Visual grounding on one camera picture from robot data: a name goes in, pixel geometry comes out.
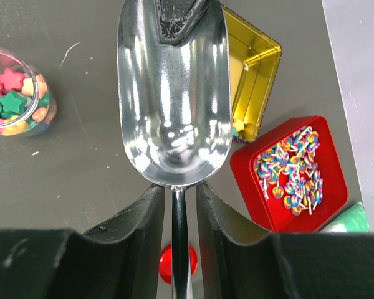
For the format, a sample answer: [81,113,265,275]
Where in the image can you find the red round lid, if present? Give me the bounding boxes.
[159,244,199,285]

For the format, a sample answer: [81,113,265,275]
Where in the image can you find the speckled tin pastel star candies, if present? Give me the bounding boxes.
[223,6,282,143]

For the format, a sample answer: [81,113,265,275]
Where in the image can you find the clear glass jar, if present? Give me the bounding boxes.
[0,47,57,136]

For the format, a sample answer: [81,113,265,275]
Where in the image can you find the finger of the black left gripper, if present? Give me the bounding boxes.
[154,0,211,45]

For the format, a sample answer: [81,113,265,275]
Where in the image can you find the green white cloth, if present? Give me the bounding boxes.
[321,202,370,233]

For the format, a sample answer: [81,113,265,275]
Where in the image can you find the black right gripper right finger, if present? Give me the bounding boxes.
[196,183,374,298]

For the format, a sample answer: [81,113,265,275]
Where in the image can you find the metal scoop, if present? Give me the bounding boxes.
[117,1,232,298]

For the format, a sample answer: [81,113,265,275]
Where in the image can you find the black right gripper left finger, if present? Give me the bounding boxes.
[0,185,165,298]

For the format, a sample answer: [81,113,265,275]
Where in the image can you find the red box of lollipops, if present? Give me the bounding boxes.
[230,116,348,232]

